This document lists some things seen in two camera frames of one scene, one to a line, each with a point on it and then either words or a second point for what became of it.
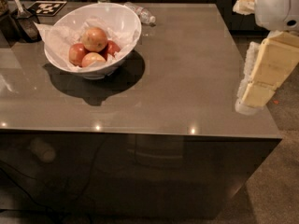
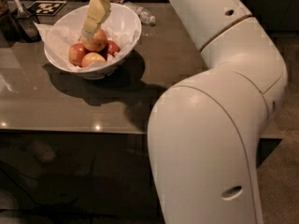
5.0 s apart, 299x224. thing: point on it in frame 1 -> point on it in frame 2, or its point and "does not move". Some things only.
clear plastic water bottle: x=144 y=14 does not move
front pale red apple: x=91 y=58 does not move
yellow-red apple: x=94 y=39 does not move
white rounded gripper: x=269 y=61 -> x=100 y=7
